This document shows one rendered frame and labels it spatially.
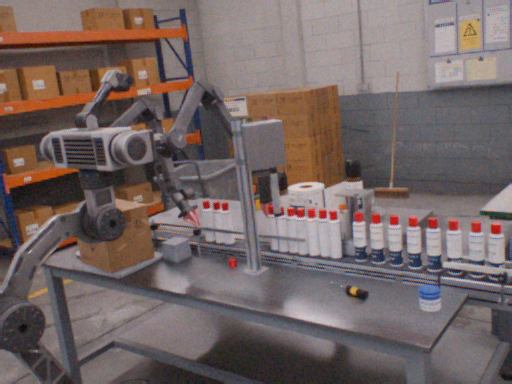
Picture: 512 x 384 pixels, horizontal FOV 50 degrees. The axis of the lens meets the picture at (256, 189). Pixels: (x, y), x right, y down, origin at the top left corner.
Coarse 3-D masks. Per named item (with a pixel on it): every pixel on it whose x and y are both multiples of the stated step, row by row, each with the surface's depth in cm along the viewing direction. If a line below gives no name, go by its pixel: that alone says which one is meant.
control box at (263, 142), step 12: (276, 120) 226; (252, 132) 221; (264, 132) 223; (276, 132) 225; (252, 144) 222; (264, 144) 224; (276, 144) 226; (252, 156) 223; (264, 156) 225; (276, 156) 227; (252, 168) 224; (264, 168) 226
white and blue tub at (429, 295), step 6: (420, 288) 188; (426, 288) 187; (432, 288) 187; (438, 288) 186; (420, 294) 186; (426, 294) 184; (432, 294) 184; (438, 294) 184; (420, 300) 187; (426, 300) 185; (432, 300) 184; (438, 300) 185; (420, 306) 188; (426, 306) 185; (432, 306) 185; (438, 306) 185
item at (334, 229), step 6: (330, 210) 227; (336, 210) 226; (330, 216) 226; (336, 216) 226; (330, 222) 226; (336, 222) 225; (330, 228) 226; (336, 228) 225; (330, 234) 227; (336, 234) 226; (330, 240) 228; (336, 240) 227; (330, 246) 229; (336, 246) 227; (336, 252) 228; (336, 258) 228
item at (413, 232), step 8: (416, 224) 205; (408, 232) 206; (416, 232) 205; (408, 240) 207; (416, 240) 206; (408, 248) 208; (416, 248) 206; (408, 256) 209; (416, 256) 207; (408, 264) 211; (416, 264) 208
